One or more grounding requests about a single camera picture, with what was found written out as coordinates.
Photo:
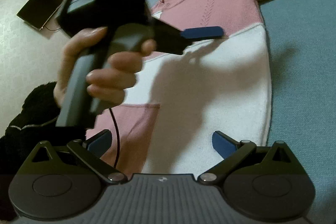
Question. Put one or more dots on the pink and white sweater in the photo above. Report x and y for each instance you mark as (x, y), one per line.
(210, 77)

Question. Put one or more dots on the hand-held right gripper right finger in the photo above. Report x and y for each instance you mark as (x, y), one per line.
(223, 146)

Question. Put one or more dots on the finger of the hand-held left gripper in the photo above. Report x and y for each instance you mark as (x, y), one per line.
(202, 32)

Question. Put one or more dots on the person's left hand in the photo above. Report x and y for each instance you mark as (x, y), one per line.
(118, 74)

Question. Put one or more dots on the dark tablet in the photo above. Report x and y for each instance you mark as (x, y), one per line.
(42, 3)

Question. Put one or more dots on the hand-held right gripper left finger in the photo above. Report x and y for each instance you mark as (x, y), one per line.
(101, 144)

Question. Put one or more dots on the person's left forearm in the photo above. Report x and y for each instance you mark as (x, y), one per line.
(31, 113)

